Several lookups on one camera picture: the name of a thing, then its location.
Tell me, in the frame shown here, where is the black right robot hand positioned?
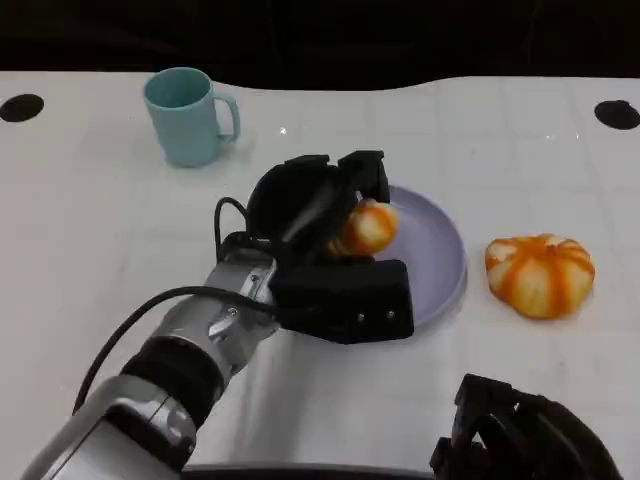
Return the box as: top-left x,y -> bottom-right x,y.
429,373 -> 627,480

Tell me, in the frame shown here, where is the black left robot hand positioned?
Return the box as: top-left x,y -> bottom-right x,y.
247,148 -> 394,267

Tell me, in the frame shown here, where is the orange white toy bread roll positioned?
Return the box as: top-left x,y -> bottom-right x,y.
328,197 -> 402,259
484,232 -> 597,321

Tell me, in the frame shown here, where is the pale green mug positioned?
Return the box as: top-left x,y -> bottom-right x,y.
143,67 -> 242,169

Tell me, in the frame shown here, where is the lilac plate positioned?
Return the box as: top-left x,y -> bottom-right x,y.
370,185 -> 469,332

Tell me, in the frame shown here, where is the black round table grommet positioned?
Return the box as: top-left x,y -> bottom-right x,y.
0,93 -> 45,123
593,99 -> 640,131

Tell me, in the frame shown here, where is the short black looped wrist cable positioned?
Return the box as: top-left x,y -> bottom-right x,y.
213,196 -> 271,262

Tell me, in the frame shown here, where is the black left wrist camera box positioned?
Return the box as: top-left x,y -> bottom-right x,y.
272,258 -> 416,347

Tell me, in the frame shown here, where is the long black arm cable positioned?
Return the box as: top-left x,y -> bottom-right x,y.
72,285 -> 279,416

